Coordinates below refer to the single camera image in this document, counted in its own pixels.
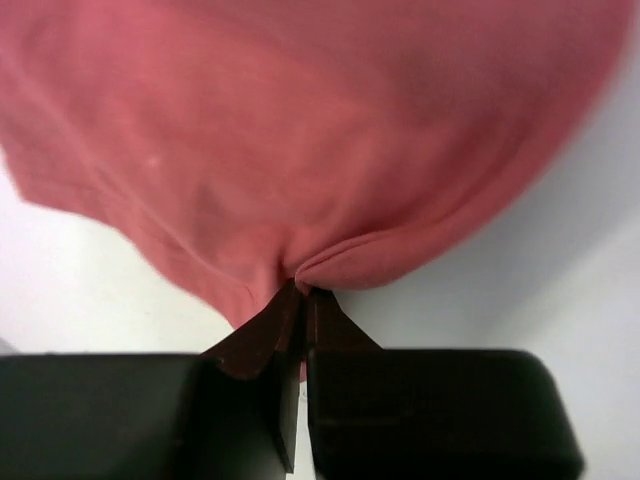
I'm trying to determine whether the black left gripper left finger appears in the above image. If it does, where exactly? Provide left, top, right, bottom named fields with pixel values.
left=1, top=283, right=304, bottom=479

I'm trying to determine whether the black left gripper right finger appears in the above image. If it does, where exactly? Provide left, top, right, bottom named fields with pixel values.
left=306, top=290, right=584, bottom=479

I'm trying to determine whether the pink red t-shirt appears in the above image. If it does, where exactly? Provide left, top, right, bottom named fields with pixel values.
left=1, top=1, right=636, bottom=326

